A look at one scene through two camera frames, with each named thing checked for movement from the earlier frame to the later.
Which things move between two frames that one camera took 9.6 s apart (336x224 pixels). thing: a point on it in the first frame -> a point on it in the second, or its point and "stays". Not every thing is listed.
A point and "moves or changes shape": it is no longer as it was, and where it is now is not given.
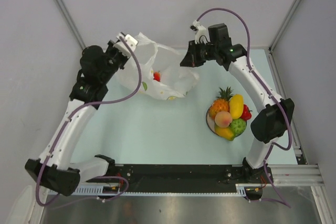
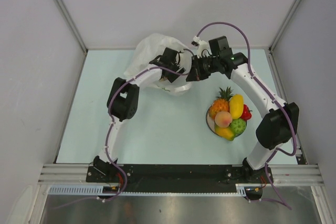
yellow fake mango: [236, 105] stays
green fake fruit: [239, 126] stays
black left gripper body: [115, 59] -> [174, 67]
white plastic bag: [163, 75] moves or changes shape
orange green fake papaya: [226, 132] stays
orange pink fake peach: [223, 119] stays
